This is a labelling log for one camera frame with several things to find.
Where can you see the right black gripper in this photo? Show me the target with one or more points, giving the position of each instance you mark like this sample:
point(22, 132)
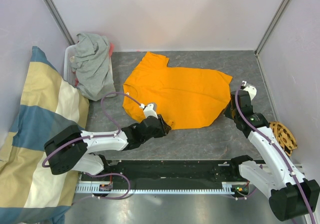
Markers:
point(227, 113)

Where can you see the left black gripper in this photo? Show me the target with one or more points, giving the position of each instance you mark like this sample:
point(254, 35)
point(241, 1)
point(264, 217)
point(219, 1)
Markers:
point(164, 128)

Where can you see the orange t shirt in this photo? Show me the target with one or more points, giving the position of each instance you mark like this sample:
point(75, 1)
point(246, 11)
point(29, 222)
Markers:
point(187, 98)

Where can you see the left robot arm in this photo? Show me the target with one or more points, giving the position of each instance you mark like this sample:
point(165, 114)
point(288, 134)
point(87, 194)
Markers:
point(74, 149)

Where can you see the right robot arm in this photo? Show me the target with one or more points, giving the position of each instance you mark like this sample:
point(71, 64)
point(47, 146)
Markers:
point(290, 194)

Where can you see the grey t shirt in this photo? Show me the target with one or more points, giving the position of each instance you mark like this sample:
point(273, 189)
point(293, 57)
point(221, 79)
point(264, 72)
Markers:
point(93, 66)

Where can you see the pink red garment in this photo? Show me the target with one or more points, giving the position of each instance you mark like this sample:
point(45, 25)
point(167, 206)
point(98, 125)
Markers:
point(111, 49)

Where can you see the white plastic basket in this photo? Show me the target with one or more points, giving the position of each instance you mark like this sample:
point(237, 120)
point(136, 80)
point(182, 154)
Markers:
point(68, 75)

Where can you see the blue yellow striped pillow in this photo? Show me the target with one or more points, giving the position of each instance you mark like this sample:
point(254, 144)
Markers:
point(30, 193)

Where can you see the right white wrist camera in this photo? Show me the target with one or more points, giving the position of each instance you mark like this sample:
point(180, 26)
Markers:
point(252, 91)

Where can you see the slotted cable duct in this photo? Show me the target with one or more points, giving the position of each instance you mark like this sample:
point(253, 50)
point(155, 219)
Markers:
point(90, 187)

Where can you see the right aluminium frame post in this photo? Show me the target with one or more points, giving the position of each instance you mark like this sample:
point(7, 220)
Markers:
point(272, 25)

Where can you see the aluminium frame post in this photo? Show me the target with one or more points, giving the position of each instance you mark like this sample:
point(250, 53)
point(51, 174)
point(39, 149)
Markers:
point(272, 25)
point(59, 21)

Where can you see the left aluminium frame post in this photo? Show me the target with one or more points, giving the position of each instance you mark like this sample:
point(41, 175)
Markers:
point(59, 21)

